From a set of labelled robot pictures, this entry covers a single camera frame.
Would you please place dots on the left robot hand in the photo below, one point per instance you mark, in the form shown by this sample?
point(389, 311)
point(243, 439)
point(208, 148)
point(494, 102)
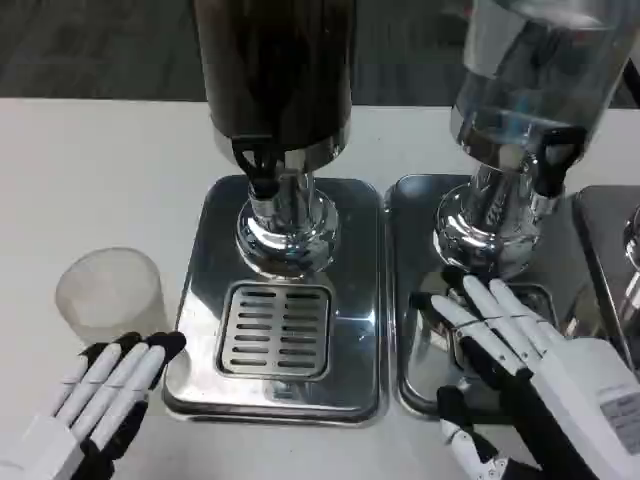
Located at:
point(100, 385)

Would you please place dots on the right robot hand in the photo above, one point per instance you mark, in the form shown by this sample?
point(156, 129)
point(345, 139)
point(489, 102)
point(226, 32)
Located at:
point(565, 390)

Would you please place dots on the clear ribbed glass cup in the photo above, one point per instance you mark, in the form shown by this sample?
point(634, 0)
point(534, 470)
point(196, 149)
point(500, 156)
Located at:
point(110, 295)

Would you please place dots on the chrome dispenser column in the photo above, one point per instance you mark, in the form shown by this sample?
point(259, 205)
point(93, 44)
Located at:
point(632, 280)

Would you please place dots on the steel dispenser base tray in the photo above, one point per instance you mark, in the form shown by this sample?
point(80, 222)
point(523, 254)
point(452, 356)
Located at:
point(600, 225)
point(350, 250)
point(415, 225)

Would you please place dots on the black dispenser tap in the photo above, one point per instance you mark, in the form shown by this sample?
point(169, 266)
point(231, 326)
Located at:
point(555, 170)
point(262, 185)

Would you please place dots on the dark drink dispenser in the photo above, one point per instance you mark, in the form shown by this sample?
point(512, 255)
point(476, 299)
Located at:
point(275, 75)

